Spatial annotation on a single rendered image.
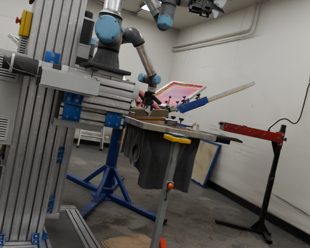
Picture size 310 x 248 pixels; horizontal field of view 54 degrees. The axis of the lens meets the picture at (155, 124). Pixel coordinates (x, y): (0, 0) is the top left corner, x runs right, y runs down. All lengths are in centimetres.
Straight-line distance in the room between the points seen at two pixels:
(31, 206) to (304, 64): 343
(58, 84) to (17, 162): 55
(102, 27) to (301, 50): 317
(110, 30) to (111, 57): 18
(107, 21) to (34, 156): 82
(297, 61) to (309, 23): 47
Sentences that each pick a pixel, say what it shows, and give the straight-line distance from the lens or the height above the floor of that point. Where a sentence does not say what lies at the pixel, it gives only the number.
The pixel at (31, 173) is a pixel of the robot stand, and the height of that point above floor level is 61.
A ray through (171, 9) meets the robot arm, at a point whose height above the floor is 158.
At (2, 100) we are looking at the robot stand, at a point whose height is 98.
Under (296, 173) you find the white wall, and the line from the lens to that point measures 394.
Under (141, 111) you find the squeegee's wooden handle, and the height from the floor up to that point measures 104.
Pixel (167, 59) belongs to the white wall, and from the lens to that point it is 725.
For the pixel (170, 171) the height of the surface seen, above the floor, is 73.
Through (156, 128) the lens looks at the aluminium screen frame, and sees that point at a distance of 200.
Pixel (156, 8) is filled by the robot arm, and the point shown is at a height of 161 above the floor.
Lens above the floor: 110
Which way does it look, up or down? 3 degrees down
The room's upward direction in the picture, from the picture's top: 12 degrees clockwise
